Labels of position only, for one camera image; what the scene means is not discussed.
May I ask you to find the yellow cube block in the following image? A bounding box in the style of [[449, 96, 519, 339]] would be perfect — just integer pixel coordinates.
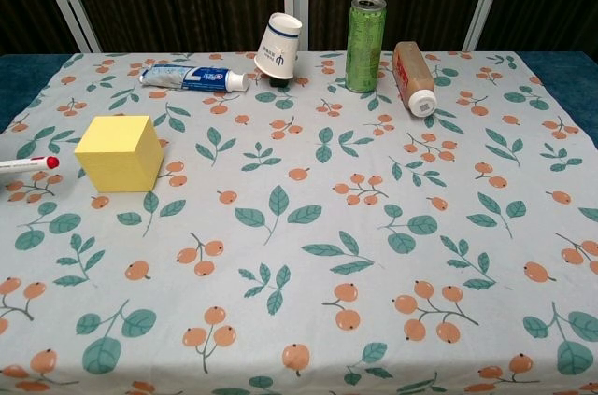
[[74, 115, 165, 194]]

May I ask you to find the red and white marker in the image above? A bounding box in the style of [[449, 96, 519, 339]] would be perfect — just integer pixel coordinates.
[[0, 156, 61, 176]]

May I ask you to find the floral fruit print tablecloth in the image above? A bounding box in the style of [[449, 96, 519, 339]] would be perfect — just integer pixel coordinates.
[[0, 51, 598, 395]]

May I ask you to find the white paper cup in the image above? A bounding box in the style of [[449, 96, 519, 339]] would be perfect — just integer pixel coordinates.
[[253, 12, 304, 80]]

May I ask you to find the green drink can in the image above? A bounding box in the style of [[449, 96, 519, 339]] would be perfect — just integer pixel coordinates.
[[345, 0, 388, 93]]

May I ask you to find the blue white toothpaste tube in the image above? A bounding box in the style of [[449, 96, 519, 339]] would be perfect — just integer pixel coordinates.
[[139, 63, 249, 94]]

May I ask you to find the brown drink bottle white cap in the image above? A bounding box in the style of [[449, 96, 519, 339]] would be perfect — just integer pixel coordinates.
[[392, 40, 438, 119]]

